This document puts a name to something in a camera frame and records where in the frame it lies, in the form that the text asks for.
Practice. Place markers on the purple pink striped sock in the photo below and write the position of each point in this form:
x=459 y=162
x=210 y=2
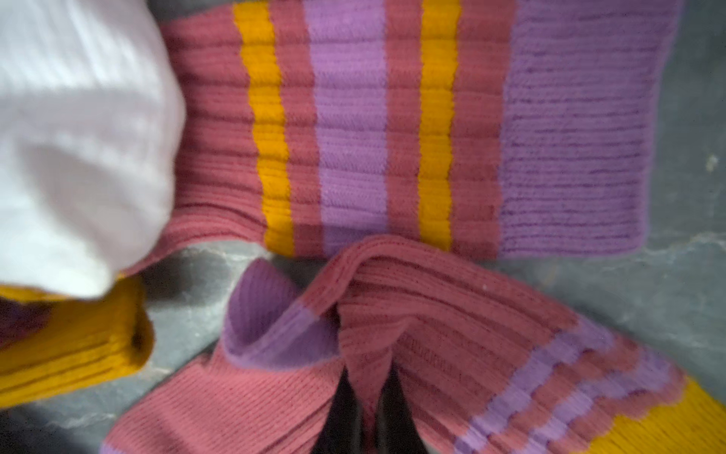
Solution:
x=483 y=128

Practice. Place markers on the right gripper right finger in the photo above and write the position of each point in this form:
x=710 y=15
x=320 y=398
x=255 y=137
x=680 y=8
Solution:
x=395 y=430

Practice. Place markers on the pink purple yellow sock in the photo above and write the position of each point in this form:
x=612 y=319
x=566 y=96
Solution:
x=487 y=365

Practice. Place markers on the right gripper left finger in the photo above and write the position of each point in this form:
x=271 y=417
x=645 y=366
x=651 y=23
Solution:
x=342 y=432

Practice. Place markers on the white sock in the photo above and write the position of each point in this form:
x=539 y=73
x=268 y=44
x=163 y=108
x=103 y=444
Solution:
x=91 y=121

